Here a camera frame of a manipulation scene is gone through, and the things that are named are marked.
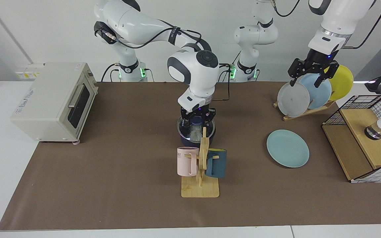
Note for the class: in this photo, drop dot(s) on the glass lid with blue knob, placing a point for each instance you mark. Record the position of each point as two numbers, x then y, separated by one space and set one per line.
196 125

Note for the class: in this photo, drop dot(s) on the white vermicelli bundle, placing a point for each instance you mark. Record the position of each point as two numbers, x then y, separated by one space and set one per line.
195 135

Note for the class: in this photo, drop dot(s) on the light blue plate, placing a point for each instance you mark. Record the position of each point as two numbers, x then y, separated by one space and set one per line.
319 96

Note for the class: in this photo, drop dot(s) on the grey plate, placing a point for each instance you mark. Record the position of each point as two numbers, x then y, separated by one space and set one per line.
293 100

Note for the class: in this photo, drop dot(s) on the yellow plate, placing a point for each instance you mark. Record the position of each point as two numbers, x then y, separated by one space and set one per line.
342 82

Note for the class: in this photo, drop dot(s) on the wooden plate rack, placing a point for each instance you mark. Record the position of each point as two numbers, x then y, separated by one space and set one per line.
309 111

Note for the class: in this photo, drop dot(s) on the teal flat plate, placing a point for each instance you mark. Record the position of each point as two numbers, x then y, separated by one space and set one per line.
288 148

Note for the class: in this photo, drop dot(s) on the pink ribbed cup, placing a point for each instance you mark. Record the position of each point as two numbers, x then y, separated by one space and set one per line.
185 163

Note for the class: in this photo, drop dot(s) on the dark teal cup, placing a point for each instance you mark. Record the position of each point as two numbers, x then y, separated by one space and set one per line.
218 165

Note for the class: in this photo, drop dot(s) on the wooden cup stand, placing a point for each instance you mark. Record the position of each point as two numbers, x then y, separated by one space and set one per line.
200 190

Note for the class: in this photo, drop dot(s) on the brown table cloth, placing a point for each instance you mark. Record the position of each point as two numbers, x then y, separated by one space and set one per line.
78 208

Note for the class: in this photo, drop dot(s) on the pale toaster oven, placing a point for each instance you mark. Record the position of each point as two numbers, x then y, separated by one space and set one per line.
41 112

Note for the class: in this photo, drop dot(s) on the white wall socket strip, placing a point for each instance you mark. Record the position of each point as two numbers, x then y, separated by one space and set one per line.
25 73

